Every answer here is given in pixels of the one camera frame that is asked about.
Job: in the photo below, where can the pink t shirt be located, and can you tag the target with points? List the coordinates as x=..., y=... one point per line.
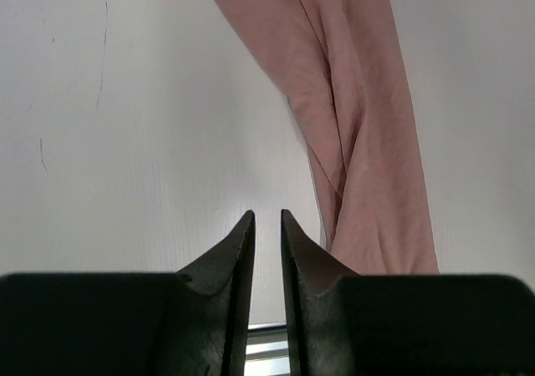
x=339, y=64

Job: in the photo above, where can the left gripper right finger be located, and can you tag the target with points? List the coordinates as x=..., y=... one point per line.
x=321, y=297

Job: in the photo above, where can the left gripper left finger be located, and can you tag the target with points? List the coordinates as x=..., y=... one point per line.
x=205, y=323

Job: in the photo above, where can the aluminium rail frame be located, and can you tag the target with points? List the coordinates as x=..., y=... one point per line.
x=267, y=350

